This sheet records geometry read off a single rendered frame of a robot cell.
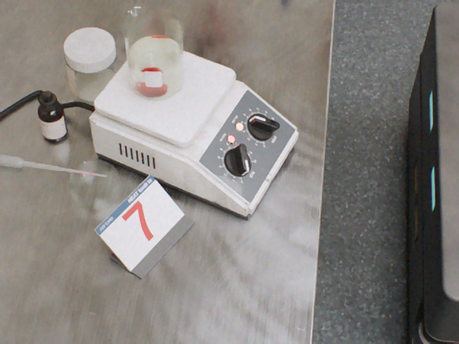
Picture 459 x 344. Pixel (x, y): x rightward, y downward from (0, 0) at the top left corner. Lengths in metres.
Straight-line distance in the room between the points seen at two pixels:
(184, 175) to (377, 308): 0.91
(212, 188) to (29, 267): 0.21
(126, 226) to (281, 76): 0.30
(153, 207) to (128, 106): 0.11
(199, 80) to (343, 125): 1.10
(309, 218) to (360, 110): 1.13
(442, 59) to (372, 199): 0.38
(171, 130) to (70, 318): 0.22
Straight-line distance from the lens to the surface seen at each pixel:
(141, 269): 0.96
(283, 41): 1.17
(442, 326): 1.51
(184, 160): 0.96
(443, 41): 1.78
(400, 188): 1.99
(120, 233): 0.95
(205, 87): 0.99
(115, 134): 0.99
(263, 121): 0.99
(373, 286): 1.84
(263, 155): 1.00
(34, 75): 1.15
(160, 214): 0.98
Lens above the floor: 1.57
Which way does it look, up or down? 53 degrees down
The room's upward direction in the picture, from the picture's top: 2 degrees clockwise
